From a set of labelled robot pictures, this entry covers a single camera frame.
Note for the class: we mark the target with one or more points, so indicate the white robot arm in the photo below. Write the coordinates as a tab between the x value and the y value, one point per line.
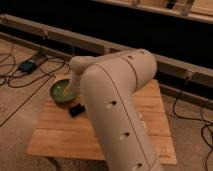
107	84

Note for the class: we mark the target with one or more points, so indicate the green ceramic bowl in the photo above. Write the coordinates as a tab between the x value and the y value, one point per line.
64	90

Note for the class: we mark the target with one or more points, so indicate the wooden table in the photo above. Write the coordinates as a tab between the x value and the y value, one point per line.
57	134

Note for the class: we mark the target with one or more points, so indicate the black power adapter box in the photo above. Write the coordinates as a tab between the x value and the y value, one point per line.
27	66

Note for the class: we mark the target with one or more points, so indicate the long metal rail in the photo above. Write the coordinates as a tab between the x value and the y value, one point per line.
166	65

